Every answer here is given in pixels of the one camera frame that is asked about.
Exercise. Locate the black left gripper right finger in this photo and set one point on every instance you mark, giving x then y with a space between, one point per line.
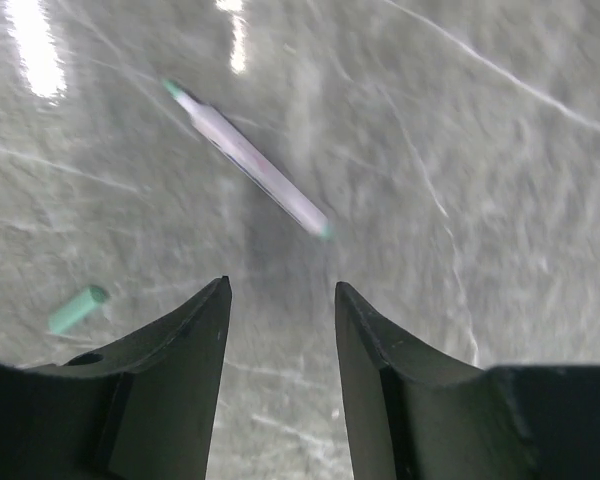
411 411

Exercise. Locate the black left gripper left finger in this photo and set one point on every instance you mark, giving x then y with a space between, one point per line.
141 407

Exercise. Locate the green marker cap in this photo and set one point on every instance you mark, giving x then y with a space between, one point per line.
77 308

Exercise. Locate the white marker with green end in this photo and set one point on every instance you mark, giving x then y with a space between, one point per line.
232 144

